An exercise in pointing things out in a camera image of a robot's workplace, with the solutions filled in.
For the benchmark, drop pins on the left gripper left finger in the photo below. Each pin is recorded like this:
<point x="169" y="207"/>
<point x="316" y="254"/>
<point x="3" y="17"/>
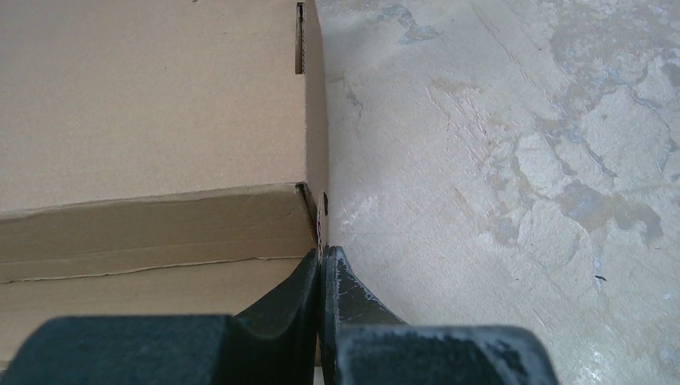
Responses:
<point x="273" y="341"/>

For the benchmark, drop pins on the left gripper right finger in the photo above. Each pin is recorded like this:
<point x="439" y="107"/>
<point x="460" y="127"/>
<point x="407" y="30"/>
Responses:
<point x="363" y="342"/>

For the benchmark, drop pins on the brown cardboard box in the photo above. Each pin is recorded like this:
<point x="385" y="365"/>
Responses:
<point x="157" y="157"/>

